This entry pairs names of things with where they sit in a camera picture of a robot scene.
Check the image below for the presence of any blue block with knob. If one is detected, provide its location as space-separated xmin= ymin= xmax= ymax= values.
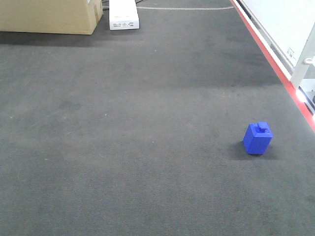
xmin=243 ymin=121 xmax=273 ymax=155

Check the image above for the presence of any white flat carton box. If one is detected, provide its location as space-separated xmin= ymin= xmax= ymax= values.
xmin=109 ymin=0 xmax=140 ymax=30

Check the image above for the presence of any large brown cardboard box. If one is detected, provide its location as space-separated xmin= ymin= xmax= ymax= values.
xmin=0 ymin=0 xmax=103 ymax=35

